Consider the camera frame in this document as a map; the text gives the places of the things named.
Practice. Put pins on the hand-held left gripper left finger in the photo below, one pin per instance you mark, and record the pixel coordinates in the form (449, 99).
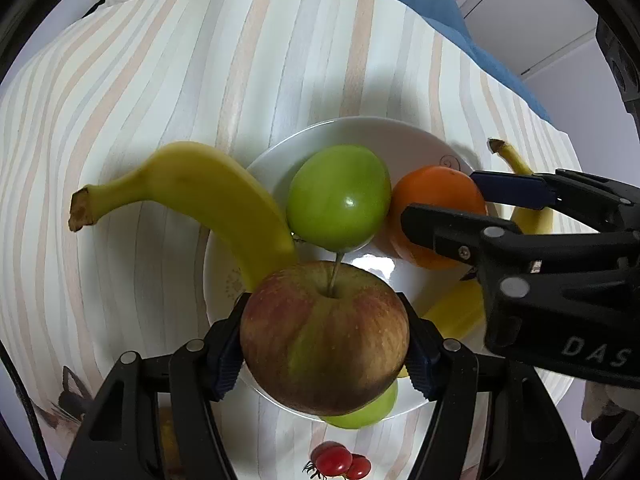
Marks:
(227, 360)

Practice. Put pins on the blue bed sheet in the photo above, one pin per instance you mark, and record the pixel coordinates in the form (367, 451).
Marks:
(400, 10)

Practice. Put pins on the yellow banana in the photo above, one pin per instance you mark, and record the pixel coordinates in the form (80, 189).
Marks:
(530, 220)
(210, 185)

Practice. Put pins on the green apple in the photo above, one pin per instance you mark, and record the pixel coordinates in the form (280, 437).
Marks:
(335, 195)
(370, 412)

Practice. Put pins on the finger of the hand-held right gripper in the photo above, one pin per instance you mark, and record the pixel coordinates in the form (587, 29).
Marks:
(510, 187)
(450, 232)

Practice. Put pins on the white door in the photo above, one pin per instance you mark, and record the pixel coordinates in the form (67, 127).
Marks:
(540, 20)

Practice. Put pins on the orange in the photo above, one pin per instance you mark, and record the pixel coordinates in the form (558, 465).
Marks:
(430, 187)

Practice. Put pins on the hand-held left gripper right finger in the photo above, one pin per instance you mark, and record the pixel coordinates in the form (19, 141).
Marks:
(422, 365)

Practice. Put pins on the white patterned plate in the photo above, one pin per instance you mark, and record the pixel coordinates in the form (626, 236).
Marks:
(380, 135)

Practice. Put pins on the red and yellow apple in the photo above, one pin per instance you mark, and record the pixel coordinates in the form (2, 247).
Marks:
(320, 340)

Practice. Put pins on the striped cat print blanket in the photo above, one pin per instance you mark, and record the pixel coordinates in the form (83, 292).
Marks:
(150, 85)

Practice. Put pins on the red cherry tomato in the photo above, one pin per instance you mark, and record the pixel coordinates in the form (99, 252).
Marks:
(359, 467)
(331, 459)

